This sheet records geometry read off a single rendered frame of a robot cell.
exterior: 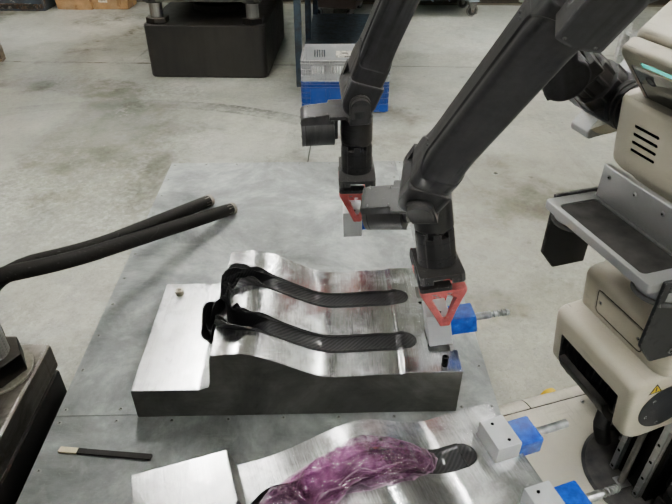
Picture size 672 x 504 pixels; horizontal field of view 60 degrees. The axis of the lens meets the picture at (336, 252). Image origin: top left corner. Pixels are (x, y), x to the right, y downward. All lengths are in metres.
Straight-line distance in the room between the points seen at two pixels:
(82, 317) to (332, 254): 1.46
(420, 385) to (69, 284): 2.03
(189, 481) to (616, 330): 0.78
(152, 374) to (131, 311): 0.25
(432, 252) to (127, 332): 0.59
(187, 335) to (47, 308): 1.65
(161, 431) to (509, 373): 1.47
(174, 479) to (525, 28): 0.62
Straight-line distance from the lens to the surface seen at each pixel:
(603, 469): 1.67
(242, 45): 4.81
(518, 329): 2.37
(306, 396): 0.92
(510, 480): 0.85
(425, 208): 0.75
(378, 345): 0.94
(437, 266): 0.85
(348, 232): 1.13
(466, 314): 0.92
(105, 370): 1.09
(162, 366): 0.98
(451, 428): 0.88
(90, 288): 2.67
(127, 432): 0.98
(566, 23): 0.49
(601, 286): 1.16
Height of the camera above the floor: 1.54
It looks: 35 degrees down
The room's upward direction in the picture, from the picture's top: straight up
